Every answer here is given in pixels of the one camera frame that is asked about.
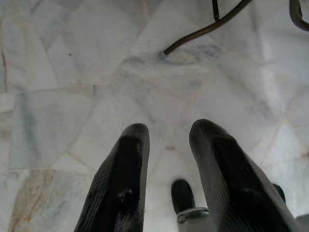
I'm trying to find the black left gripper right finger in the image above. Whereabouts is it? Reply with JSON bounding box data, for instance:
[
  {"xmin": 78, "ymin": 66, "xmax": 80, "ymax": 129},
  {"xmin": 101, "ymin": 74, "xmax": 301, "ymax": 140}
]
[{"xmin": 189, "ymin": 119, "xmax": 300, "ymax": 232}]

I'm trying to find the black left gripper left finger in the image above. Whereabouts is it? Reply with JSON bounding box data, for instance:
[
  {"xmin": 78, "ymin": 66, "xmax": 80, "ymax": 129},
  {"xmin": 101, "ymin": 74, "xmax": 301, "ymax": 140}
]
[{"xmin": 73, "ymin": 123, "xmax": 151, "ymax": 232}]

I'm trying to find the robot left leg black foot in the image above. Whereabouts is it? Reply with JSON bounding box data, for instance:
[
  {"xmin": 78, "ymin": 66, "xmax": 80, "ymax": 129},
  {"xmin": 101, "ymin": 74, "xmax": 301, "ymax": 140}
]
[{"xmin": 170, "ymin": 179, "xmax": 210, "ymax": 232}]

